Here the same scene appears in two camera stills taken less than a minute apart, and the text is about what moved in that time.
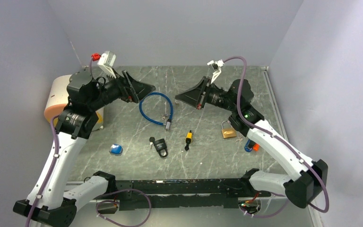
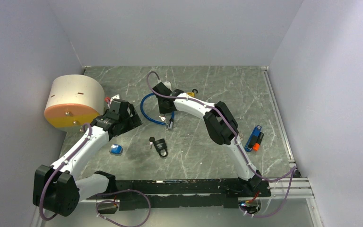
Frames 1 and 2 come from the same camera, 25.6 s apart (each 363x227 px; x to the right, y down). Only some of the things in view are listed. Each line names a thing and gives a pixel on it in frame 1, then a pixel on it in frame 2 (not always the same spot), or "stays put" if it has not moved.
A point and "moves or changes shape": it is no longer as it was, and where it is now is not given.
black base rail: x=204 y=193 stays put
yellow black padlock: x=188 y=138 moves or changes shape
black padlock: x=160 y=145 stays put
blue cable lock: x=168 y=124 stays put
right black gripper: x=194 y=96 → x=162 y=111
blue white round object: x=116 y=149 stays put
